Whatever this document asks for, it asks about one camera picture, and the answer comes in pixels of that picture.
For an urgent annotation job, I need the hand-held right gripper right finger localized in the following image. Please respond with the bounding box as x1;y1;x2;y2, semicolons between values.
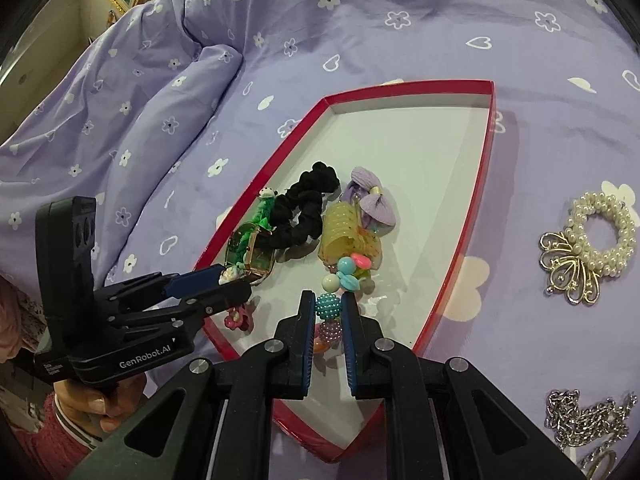
341;294;586;480

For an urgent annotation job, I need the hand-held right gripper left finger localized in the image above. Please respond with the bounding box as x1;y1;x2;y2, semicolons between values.
67;290;318;480

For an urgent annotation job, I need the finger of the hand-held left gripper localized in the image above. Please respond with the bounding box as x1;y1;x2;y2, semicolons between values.
102;265;226;307
107;281;253;337

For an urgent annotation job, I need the pink flower charm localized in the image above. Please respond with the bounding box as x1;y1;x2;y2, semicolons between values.
223;305;254;332

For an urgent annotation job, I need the colorful bead hair tie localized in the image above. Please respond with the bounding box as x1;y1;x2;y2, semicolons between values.
312;255;376;357

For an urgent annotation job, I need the green plush hair tie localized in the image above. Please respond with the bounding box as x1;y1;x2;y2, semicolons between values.
250;187;277;234

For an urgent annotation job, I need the yellow hair claw clip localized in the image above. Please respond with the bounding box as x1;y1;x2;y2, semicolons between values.
318;201;384;267

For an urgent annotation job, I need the black scrunchie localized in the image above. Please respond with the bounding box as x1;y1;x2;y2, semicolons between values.
270;161;342;250

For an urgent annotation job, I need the purple bow hair clip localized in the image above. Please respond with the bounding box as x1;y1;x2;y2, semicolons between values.
342;166;399;229

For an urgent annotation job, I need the red shallow box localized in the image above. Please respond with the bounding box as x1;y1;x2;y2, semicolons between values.
192;79;496;464

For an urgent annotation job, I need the person's left forearm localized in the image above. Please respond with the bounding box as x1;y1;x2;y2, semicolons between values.
0;392;103;480

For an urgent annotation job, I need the person's left hand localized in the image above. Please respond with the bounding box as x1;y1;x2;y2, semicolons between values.
52;372;148;436

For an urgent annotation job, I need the person's pink clothing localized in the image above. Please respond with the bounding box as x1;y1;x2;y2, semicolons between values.
0;277;47;363

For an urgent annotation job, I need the purple floral blanket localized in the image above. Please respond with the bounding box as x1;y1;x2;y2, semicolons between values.
0;0;640;480

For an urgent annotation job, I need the gold filigree brooch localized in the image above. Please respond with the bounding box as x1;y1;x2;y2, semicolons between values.
539;231;604;306

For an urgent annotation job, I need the white pearl scrunchie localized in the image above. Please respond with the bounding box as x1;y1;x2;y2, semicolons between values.
567;192;637;281

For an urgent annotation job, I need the silver chain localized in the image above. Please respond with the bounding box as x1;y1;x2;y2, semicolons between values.
545;389;639;449

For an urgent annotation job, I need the gold ring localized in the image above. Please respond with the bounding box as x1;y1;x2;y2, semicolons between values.
581;450;622;480

